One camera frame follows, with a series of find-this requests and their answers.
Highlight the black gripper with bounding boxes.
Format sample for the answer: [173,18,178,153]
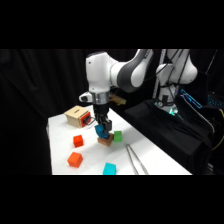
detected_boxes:
[92,102,113,133]

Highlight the wooden block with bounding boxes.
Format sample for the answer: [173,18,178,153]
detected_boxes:
[97,132,115,147]

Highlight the green cube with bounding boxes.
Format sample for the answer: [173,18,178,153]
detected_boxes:
[113,130,124,143]

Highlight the small red cube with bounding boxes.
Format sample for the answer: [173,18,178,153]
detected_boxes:
[72,134,85,148]

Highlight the orange cube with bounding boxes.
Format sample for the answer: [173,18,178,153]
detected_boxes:
[66,151,84,169]

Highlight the cyan cube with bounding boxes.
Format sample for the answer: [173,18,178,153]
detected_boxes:
[102,162,117,176]

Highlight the wooden box with red front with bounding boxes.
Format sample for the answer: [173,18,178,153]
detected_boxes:
[64,105,97,129]

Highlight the metal tongs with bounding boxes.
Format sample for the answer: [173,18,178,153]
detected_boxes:
[125,143,150,176]

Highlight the black cloth covered stand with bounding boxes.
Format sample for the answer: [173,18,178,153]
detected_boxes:
[120,98,215,175]

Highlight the blue lit device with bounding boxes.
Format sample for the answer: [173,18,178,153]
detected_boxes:
[180,88,203,110]

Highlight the cyan lit equipment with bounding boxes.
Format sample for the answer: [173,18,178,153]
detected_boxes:
[207,94,224,108]

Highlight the tan wrist mount bracket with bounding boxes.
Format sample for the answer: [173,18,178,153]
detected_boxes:
[109,93,128,107]

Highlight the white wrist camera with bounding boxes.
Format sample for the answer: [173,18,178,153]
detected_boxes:
[78,91,94,104]

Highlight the yellow cable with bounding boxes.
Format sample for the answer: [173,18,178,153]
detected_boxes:
[211,108,224,152]

